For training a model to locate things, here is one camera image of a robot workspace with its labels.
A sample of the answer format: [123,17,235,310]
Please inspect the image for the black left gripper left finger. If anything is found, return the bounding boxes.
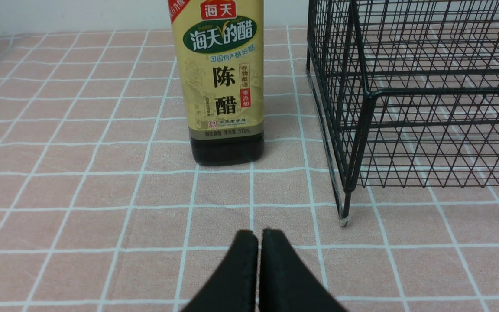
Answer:
[182,230,258,312]

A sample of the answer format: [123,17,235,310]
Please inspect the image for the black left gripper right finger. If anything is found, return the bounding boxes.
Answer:
[258,229,347,312]

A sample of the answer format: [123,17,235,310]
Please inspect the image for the vinegar bottle gold cap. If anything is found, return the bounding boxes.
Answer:
[168,0,265,166]

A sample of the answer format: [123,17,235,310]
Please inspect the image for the black wire mesh shelf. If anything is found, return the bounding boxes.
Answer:
[306,0,499,227]

